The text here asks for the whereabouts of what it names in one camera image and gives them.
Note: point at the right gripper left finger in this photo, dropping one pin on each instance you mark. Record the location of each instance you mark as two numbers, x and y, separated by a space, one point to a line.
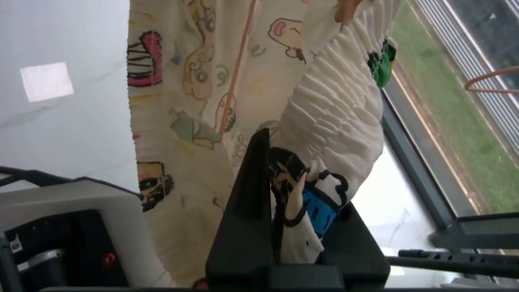
243 243

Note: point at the window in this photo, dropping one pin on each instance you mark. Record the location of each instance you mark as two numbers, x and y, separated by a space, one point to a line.
446 101

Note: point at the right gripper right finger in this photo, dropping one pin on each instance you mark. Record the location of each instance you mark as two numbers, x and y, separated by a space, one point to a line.
361 259

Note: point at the cream printed garment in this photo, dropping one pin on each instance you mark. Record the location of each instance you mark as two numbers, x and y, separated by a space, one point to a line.
194 61

